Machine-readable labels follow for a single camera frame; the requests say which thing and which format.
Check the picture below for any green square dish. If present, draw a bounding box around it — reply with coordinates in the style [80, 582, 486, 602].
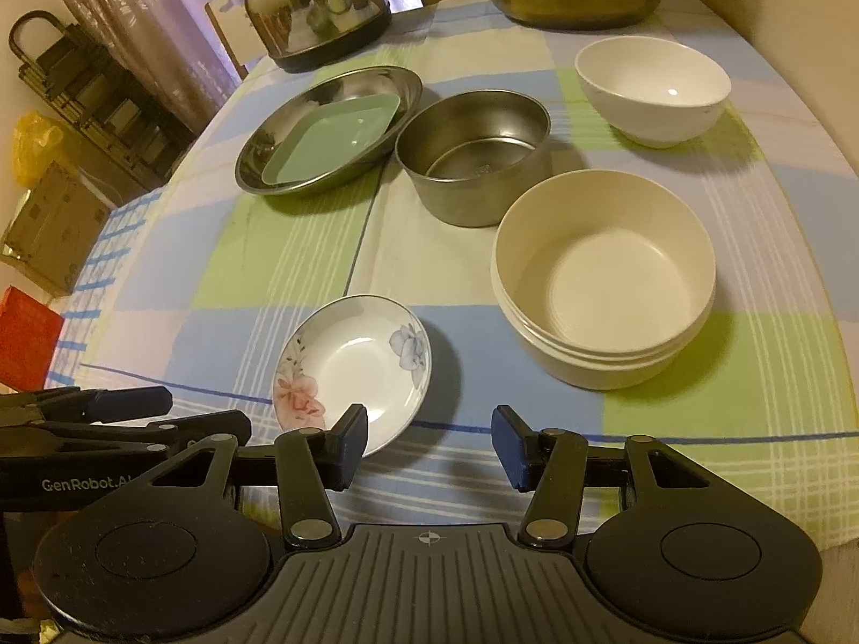
[261, 93, 404, 187]

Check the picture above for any lace curtain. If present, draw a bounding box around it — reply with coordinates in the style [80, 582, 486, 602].
[30, 0, 271, 112]

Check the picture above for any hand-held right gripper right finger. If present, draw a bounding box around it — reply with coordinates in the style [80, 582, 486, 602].
[491, 405, 724, 548]

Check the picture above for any white ceramic bowl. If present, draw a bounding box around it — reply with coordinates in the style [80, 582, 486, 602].
[574, 36, 733, 150]

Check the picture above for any yellow plastic bag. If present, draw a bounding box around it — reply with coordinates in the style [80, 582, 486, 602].
[12, 113, 69, 187]

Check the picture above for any steel bowl with dishes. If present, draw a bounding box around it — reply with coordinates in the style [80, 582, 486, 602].
[234, 65, 424, 197]

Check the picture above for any red box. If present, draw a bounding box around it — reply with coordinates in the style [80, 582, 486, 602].
[0, 285, 66, 396]

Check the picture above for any stainless steel bowl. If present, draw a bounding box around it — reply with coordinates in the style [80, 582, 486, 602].
[394, 94, 553, 228]

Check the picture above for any light wooden chair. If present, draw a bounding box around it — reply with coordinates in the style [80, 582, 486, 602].
[204, 0, 284, 83]

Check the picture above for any cardboard box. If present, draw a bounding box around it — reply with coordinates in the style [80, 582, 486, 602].
[0, 162, 113, 297]

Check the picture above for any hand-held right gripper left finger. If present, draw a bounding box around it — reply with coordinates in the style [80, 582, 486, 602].
[136, 404, 369, 548]

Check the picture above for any checked tablecloth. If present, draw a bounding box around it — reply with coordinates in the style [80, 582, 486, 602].
[57, 0, 859, 554]

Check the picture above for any stainless steel kettle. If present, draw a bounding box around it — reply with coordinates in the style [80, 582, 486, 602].
[243, 0, 394, 74]

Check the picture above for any black metal rack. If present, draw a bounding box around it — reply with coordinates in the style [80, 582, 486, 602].
[9, 10, 200, 210]

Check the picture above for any small floral ceramic dish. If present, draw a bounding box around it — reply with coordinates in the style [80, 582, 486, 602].
[272, 293, 433, 458]

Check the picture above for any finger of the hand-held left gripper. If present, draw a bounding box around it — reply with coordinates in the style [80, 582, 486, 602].
[0, 385, 173, 429]
[0, 409, 253, 463]

